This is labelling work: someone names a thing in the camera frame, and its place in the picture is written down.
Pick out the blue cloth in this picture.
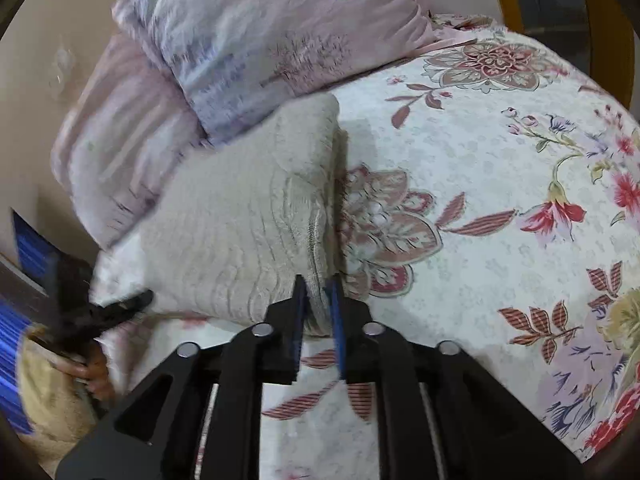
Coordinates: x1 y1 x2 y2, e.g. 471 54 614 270
11 209 57 283

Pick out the floral lavender pillow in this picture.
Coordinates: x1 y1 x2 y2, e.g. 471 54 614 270
112 0 437 147
51 35 213 252

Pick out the beige cable-knit sweater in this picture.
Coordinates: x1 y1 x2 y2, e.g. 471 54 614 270
95 94 352 339

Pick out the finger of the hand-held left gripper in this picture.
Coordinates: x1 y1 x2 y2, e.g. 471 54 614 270
91 289 155 335

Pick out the floral bed quilt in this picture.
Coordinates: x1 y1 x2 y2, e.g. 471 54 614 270
92 14 640 480

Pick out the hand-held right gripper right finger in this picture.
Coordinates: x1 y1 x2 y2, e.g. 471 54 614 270
324 277 587 480

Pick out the person's left hand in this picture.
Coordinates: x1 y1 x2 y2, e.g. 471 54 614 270
62 339 115 402

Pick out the wooden frame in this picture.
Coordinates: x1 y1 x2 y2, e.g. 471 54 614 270
486 0 640 117

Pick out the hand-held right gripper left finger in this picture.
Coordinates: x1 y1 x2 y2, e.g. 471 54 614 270
57 274 311 480

